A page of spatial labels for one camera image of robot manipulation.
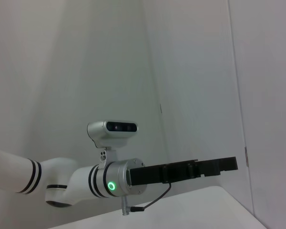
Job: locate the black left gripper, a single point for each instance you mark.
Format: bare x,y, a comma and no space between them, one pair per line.
162,175

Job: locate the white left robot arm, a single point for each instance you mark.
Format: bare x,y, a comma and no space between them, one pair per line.
74,179

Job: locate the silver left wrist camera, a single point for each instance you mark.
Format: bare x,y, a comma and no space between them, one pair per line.
114,133

